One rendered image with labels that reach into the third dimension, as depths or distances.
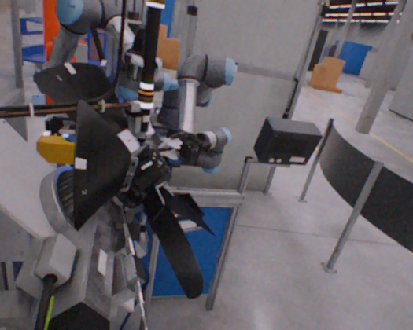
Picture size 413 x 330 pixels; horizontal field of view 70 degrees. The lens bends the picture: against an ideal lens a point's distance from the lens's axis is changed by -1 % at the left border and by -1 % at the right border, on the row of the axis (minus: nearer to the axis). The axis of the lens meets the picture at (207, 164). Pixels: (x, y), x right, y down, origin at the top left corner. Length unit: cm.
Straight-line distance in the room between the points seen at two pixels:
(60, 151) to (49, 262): 74
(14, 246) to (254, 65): 240
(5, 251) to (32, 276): 31
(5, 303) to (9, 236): 20
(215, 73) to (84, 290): 99
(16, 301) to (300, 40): 274
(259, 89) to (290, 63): 36
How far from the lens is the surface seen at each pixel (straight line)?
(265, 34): 286
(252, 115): 298
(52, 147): 130
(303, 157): 152
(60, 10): 138
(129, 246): 74
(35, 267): 65
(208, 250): 171
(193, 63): 130
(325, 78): 1325
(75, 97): 85
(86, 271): 63
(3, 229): 89
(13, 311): 99
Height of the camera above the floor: 160
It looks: 25 degrees down
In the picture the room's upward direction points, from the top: 12 degrees clockwise
